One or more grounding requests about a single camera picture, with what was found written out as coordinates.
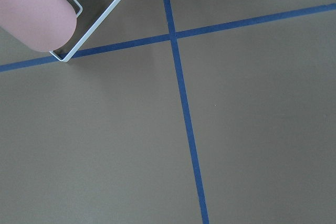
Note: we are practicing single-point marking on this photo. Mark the pink cup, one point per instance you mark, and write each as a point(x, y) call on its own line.
point(42, 25)

